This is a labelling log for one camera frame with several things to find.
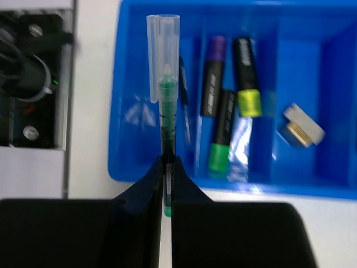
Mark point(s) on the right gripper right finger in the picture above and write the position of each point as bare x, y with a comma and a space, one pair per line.
206, 233

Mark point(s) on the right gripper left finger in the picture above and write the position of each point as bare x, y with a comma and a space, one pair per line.
120, 232

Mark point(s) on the green cap highlighter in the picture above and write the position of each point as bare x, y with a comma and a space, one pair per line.
219, 149

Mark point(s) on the yellow cap highlighter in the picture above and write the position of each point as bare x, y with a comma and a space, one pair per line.
248, 94

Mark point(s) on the grey white eraser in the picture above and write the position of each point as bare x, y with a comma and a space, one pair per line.
295, 114

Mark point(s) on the purple cap highlighter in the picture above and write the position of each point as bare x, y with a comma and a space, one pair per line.
214, 66

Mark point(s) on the green refill pen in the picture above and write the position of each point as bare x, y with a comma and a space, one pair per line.
163, 36

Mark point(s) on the blue plastic divided tray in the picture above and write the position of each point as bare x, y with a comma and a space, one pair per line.
305, 53

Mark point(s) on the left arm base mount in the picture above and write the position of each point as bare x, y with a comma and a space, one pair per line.
41, 124

